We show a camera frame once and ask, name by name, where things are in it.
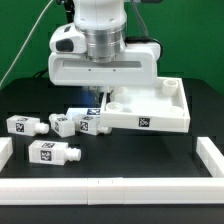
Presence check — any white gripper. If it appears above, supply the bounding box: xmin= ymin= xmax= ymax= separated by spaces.
xmin=48 ymin=23 xmax=161 ymax=87

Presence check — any white marker sheet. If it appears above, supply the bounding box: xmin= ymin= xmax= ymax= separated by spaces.
xmin=66 ymin=108 xmax=100 ymax=119

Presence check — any white U-shaped fence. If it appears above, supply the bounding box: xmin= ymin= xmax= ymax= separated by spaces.
xmin=0 ymin=137 xmax=224 ymax=205

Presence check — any grey cable left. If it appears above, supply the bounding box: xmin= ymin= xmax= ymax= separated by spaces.
xmin=0 ymin=0 xmax=54 ymax=88

